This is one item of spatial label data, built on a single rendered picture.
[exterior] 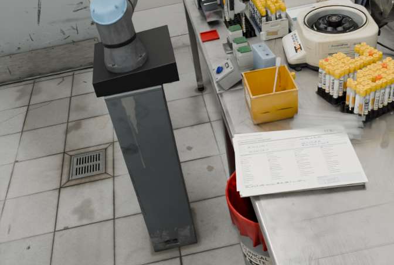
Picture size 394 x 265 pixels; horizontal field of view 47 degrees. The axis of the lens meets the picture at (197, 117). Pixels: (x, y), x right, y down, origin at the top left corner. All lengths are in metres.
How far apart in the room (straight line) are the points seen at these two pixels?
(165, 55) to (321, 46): 0.51
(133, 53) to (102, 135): 1.39
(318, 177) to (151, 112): 0.69
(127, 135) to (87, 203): 0.88
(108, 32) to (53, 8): 1.91
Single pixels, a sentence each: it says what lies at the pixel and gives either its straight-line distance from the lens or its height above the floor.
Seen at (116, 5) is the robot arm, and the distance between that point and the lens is 1.46.
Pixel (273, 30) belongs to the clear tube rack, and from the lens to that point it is 1.70.
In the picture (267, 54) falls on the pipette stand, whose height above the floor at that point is 0.97.
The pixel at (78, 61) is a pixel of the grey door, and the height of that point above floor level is 0.08.
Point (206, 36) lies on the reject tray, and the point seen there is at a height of 0.88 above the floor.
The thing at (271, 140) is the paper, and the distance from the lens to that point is 1.23.
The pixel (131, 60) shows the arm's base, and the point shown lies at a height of 0.98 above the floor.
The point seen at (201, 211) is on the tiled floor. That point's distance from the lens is 2.25.
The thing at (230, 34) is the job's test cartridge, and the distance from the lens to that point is 1.63.
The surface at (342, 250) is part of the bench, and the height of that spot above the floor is 0.88.
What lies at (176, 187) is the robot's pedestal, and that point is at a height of 0.38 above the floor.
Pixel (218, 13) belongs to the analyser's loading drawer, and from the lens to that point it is 1.84.
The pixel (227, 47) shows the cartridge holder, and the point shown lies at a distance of 1.66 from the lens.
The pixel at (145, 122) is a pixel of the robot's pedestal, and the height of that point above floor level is 0.74.
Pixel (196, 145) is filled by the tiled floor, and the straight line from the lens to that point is 2.60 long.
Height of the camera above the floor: 1.71
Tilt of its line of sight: 38 degrees down
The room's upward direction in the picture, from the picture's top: 10 degrees counter-clockwise
